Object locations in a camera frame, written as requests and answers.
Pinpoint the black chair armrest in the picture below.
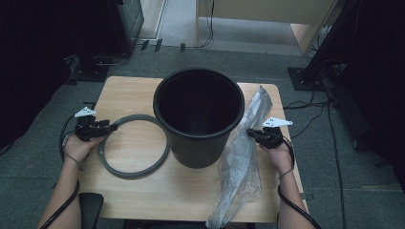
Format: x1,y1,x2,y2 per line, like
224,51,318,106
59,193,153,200
78,192,105,229

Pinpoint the thick black gripper cable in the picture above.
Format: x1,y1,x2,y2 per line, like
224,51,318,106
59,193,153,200
39,114,80,229
276,135,323,229

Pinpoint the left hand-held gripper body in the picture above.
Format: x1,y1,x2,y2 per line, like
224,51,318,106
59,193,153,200
74,106,103,142

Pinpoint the clear plastic bag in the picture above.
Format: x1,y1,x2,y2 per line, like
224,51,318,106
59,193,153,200
205,85,274,229

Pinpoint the person's left hand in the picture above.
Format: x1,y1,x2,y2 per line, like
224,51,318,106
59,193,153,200
63,134,104,165

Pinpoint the black stand base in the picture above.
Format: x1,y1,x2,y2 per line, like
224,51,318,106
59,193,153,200
68,55,111,83

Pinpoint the black cabinet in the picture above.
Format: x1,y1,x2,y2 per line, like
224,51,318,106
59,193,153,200
108,0,145,56

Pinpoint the thin wrist band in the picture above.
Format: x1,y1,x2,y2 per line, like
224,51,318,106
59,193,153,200
277,166,294,180

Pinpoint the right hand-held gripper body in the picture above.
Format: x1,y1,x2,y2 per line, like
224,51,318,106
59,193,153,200
261,116,294,150

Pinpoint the dark grey trash can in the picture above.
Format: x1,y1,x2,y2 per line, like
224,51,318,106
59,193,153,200
152,67,246,170

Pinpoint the thin grey cord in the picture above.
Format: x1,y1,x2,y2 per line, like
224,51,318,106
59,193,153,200
62,135,84,172

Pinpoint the person's right hand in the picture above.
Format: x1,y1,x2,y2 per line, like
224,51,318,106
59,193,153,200
259,143,294,176

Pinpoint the black stand with base plate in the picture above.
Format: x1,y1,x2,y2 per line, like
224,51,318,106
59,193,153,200
288,0,364,93

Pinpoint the grey plastic rim ring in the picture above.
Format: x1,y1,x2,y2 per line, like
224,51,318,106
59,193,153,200
97,114,171,179

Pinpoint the beige wooden desk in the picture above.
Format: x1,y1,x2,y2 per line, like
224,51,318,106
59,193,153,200
194,0,338,55

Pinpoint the black hanging cable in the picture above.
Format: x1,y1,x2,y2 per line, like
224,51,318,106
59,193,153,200
197,0,215,50

